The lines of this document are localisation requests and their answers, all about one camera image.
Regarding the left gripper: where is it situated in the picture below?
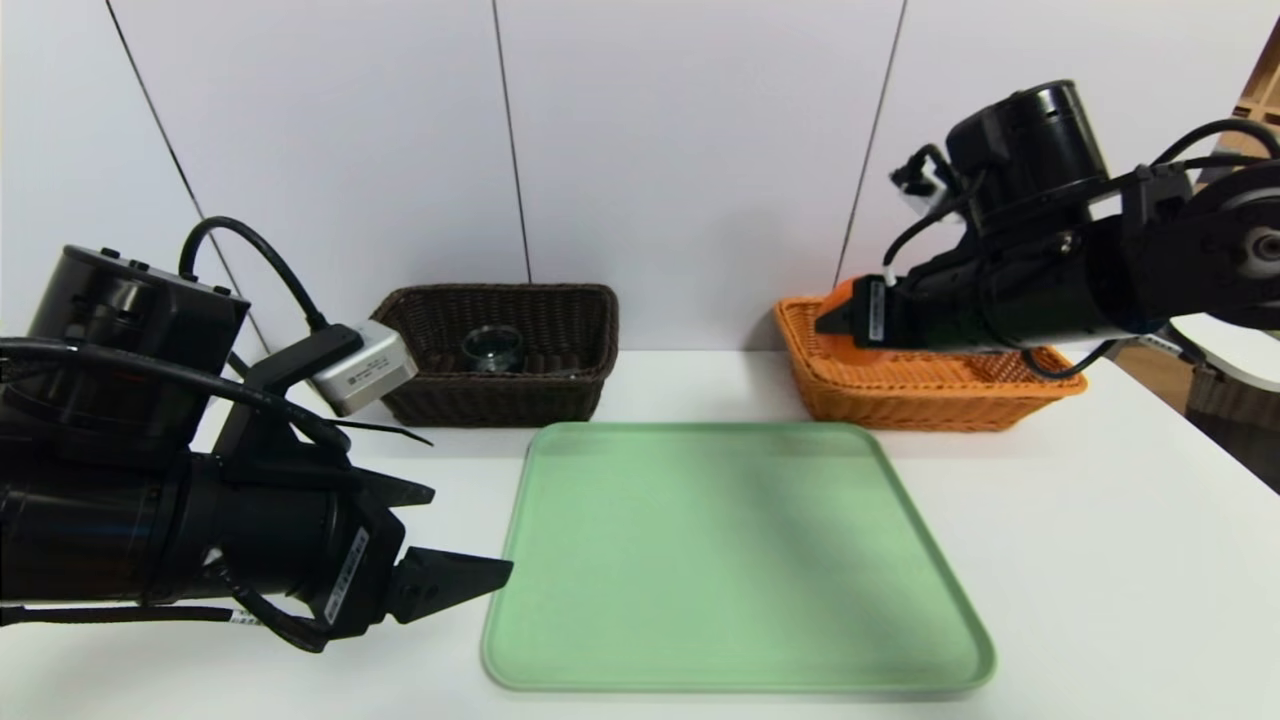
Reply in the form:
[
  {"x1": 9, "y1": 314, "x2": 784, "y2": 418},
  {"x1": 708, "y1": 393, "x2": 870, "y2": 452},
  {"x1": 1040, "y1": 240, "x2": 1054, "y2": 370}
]
[{"x1": 189, "y1": 454, "x2": 515, "y2": 642}]

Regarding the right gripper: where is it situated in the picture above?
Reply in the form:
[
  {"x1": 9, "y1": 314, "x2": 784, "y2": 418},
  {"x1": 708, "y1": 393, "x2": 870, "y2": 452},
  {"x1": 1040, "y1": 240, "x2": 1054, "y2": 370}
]
[{"x1": 814, "y1": 254, "x2": 982, "y2": 350}]

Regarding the orange fruit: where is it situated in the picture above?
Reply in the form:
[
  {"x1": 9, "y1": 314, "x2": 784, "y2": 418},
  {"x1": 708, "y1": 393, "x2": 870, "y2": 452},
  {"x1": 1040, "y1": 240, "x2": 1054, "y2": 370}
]
[{"x1": 824, "y1": 277, "x2": 871, "y2": 351}]

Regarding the glass cup with black holder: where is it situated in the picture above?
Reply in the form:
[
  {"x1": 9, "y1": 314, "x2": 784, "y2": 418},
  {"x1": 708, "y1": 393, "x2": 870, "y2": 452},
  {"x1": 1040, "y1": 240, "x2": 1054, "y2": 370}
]
[{"x1": 462, "y1": 325, "x2": 525, "y2": 375}]

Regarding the orange wicker basket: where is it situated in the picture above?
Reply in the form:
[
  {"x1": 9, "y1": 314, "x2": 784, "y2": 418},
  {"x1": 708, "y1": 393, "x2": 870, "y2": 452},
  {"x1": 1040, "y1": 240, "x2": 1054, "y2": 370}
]
[{"x1": 772, "y1": 297, "x2": 1088, "y2": 433}]

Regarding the dark brown wicker basket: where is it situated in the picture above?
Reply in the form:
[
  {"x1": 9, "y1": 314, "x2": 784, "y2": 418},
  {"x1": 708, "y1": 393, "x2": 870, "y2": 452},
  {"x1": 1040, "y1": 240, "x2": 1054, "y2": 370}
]
[{"x1": 370, "y1": 284, "x2": 620, "y2": 429}]

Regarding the dark woven storage basket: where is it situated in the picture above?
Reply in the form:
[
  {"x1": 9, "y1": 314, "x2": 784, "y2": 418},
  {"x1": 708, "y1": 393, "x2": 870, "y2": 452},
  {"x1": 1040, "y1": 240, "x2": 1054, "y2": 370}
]
[{"x1": 1186, "y1": 362, "x2": 1280, "y2": 433}]

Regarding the green plastic tray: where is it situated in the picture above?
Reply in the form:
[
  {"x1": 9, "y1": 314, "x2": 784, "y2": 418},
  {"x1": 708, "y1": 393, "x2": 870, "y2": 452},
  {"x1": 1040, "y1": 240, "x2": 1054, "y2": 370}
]
[{"x1": 481, "y1": 421, "x2": 997, "y2": 693}]

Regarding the wooden shelf cabinet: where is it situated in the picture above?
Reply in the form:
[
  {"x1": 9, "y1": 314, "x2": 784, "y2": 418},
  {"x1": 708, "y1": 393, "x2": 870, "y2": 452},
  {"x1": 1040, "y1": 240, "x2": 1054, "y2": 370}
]
[{"x1": 1225, "y1": 20, "x2": 1280, "y2": 136}]

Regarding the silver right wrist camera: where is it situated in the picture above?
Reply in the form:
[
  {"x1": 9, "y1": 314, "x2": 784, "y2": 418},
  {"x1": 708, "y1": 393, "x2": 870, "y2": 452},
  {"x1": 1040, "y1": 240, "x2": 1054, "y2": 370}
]
[{"x1": 890, "y1": 145, "x2": 961, "y2": 218}]

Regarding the black left camera cable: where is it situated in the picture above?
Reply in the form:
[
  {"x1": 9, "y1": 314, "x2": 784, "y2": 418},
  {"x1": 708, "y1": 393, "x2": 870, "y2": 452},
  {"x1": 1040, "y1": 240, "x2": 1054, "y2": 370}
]
[{"x1": 178, "y1": 216, "x2": 333, "y2": 333}]

